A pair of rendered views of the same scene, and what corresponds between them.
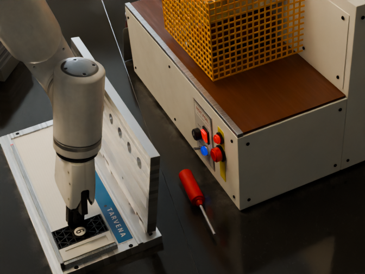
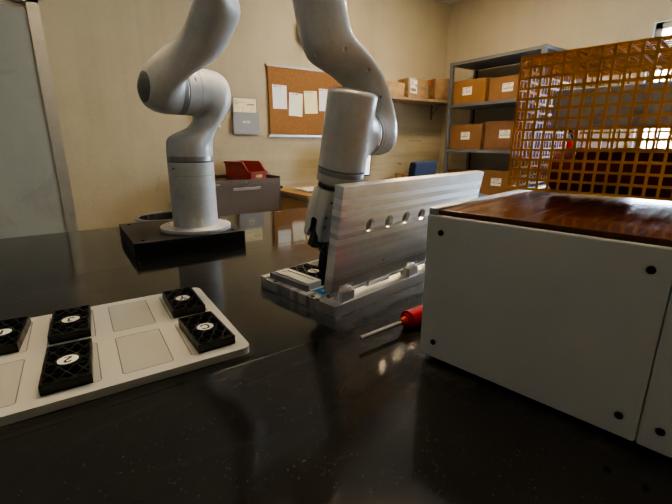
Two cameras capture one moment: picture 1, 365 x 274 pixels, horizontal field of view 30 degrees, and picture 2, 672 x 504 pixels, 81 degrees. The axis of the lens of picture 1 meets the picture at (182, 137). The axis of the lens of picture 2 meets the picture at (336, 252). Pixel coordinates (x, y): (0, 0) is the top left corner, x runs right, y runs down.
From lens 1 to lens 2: 104 cm
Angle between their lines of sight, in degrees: 62
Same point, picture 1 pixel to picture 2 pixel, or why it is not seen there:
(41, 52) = (308, 42)
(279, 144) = (494, 271)
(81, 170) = (316, 193)
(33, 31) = (306, 17)
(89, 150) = (327, 176)
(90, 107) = (334, 122)
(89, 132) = (329, 153)
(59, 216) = not seen: hidden behind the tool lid
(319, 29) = not seen: outside the picture
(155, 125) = not seen: hidden behind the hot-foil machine
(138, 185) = (362, 254)
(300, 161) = (532, 338)
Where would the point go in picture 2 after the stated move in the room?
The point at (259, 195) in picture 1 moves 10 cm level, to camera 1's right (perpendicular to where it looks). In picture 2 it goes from (450, 349) to (517, 396)
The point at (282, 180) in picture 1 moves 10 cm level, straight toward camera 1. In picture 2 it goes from (492, 353) to (408, 363)
